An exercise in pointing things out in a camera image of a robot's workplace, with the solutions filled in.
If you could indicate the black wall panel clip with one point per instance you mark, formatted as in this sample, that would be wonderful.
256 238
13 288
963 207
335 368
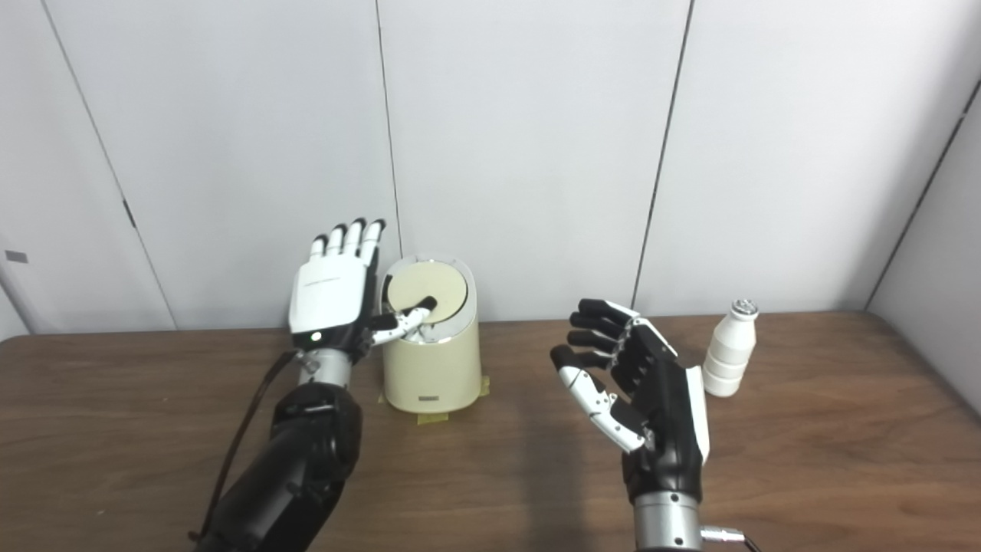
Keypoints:
129 215

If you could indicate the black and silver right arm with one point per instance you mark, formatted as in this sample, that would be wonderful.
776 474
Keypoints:
667 525

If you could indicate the cream-colored bin body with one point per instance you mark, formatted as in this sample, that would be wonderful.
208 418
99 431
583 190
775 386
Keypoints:
433 376

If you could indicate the small grey wall label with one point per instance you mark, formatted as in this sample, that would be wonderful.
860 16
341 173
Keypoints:
16 257

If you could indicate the small white plastic bottle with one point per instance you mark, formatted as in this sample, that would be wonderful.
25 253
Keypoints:
728 353

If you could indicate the white and black right hand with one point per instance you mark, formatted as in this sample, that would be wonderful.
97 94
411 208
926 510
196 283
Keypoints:
663 414

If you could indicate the white and black left hand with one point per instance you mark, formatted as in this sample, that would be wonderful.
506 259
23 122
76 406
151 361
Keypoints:
329 295

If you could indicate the round cream bin lid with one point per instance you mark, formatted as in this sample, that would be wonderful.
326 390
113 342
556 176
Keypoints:
425 285

